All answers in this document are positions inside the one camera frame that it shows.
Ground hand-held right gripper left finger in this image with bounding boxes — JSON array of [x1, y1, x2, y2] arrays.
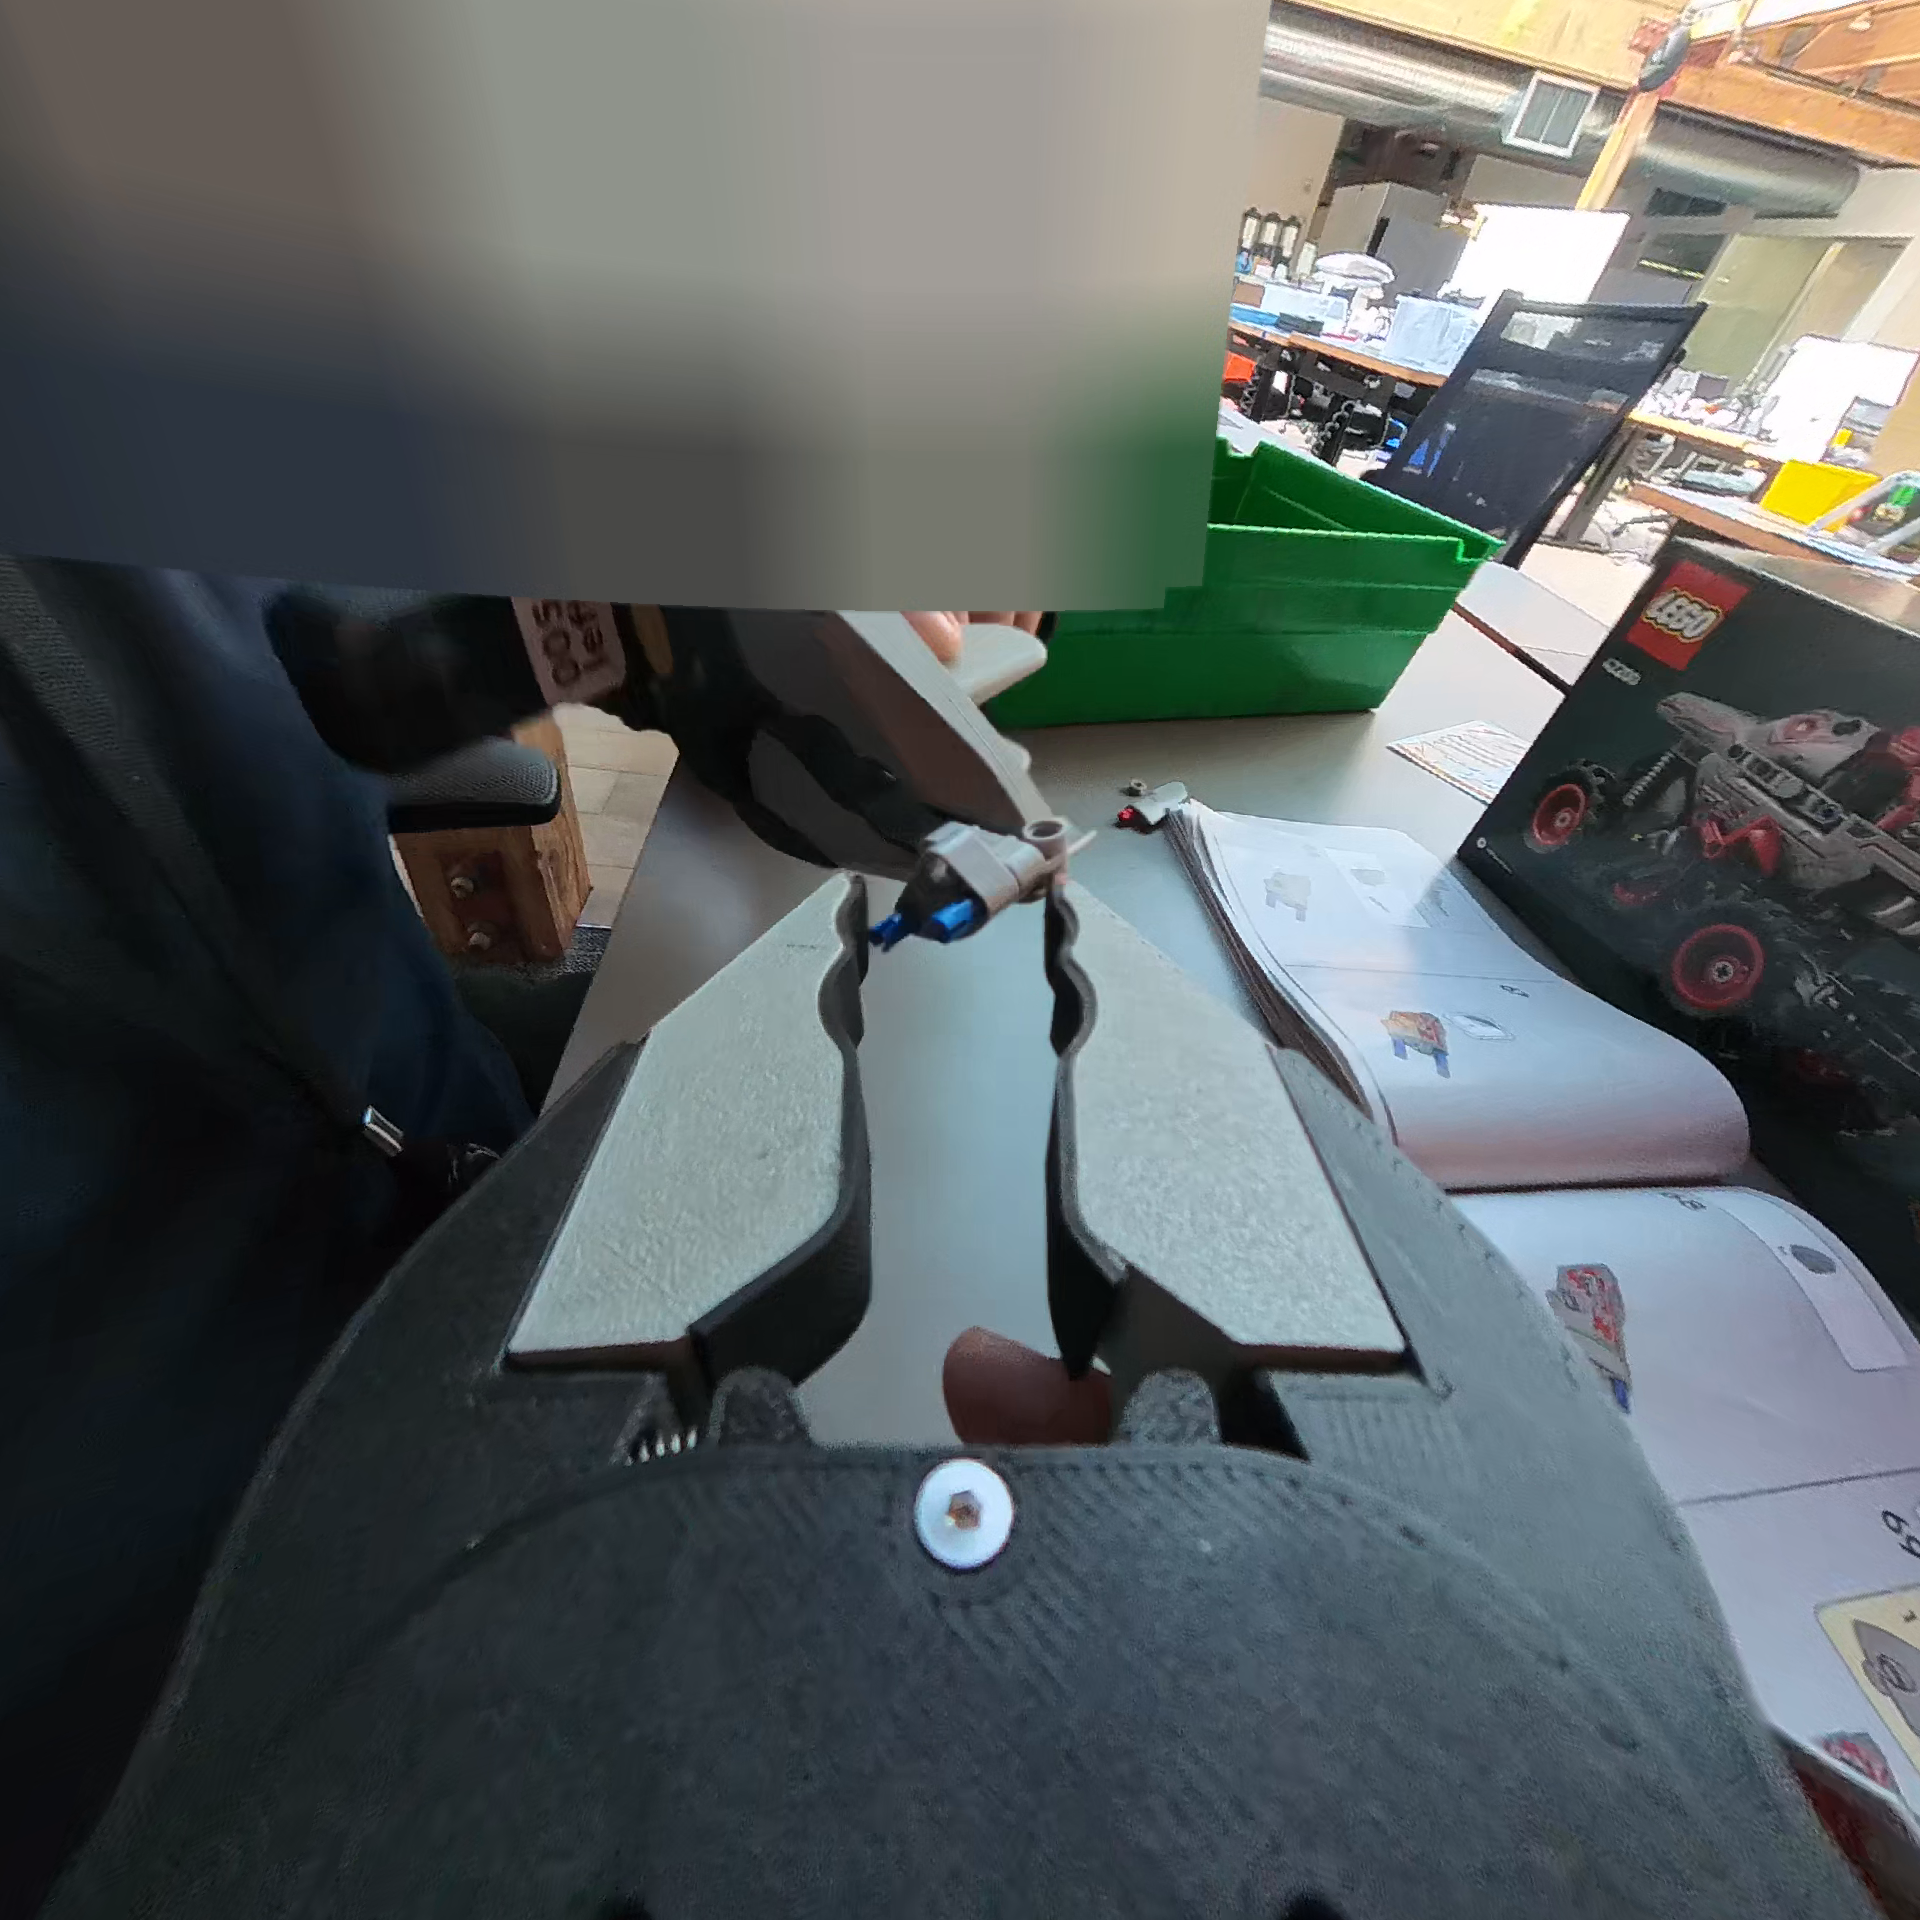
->
[[505, 872, 875, 1381]]

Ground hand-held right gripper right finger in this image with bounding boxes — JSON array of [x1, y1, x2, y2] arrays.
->
[[1044, 882, 1416, 1383]]

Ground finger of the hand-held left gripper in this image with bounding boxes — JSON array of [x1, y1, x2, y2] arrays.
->
[[822, 613, 1047, 846], [745, 717, 927, 882]]

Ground grey lego piece blue pins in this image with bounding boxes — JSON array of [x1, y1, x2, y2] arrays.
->
[[866, 817, 1086, 950]]

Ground person's left forearm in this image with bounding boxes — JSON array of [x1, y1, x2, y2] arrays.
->
[[270, 592, 542, 775]]

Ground lego instruction booklet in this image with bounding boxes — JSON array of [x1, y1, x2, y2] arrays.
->
[[1161, 798, 1920, 1920]]

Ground black lego set box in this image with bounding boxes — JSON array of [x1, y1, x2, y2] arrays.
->
[[1457, 534, 1920, 1293]]

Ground person's left hand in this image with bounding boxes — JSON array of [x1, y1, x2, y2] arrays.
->
[[904, 606, 1047, 670]]

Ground person's right hand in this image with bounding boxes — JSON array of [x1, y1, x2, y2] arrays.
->
[[941, 1327, 1120, 1450]]

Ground black chair armrest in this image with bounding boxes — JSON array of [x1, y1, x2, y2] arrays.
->
[[386, 738, 562, 834]]

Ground metal jacket zipper pull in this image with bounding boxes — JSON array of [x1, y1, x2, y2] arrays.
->
[[356, 1105, 499, 1191]]

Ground green plastic bin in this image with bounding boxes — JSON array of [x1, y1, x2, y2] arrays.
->
[[982, 562, 1487, 732], [1205, 438, 1505, 595]]

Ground small paper leaflet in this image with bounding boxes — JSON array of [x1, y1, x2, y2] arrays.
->
[[1385, 721, 1539, 804]]

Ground cluttered wooden work desk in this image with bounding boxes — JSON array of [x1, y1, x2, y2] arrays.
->
[[1225, 307, 1449, 438]]

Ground person's dark jacket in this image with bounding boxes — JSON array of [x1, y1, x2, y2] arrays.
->
[[0, 555, 542, 1920]]

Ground black mesh office chair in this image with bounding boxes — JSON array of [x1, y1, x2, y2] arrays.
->
[[1356, 288, 1711, 571]]

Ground white board panel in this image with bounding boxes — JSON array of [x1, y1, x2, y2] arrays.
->
[[1445, 203, 1629, 310]]

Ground wooden desk with bins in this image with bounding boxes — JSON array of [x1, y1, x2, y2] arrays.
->
[[1625, 404, 1920, 564]]

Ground yellow storage bin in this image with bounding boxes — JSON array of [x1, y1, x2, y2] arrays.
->
[[1757, 457, 1884, 528]]

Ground wooden post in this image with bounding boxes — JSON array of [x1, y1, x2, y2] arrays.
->
[[392, 717, 593, 967]]

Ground silver ventilation duct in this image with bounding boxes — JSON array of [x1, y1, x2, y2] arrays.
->
[[1263, 23, 1862, 221]]

